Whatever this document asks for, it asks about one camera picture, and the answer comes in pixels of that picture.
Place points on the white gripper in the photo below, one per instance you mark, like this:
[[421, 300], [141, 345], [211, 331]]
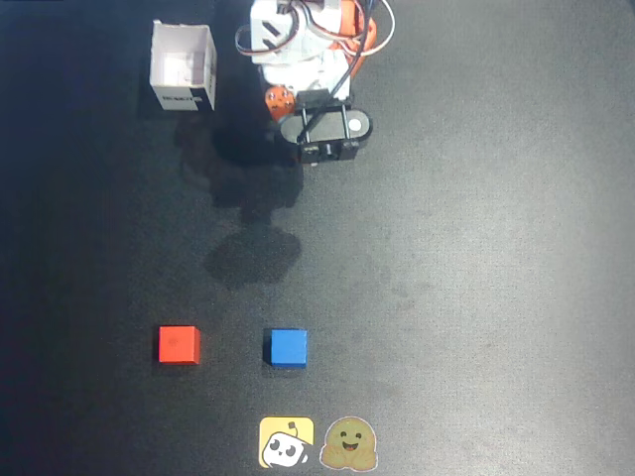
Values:
[[281, 101]]

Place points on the red cube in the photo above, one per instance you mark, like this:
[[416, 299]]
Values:
[[177, 344]]

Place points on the orange robot base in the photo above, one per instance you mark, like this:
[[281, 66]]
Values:
[[371, 35]]

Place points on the orange and white robot arm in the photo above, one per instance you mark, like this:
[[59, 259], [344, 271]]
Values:
[[270, 30]]

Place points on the blue cube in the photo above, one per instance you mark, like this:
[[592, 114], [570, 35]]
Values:
[[289, 348]]

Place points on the white cardboard box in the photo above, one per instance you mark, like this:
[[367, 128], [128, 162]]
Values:
[[181, 62]]

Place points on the yellow robot sticker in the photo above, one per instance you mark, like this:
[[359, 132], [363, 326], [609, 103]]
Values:
[[285, 441]]

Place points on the hugging face emoji sticker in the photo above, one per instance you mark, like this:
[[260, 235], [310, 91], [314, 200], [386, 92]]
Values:
[[348, 443]]

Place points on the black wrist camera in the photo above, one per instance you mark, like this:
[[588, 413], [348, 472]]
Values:
[[325, 131]]

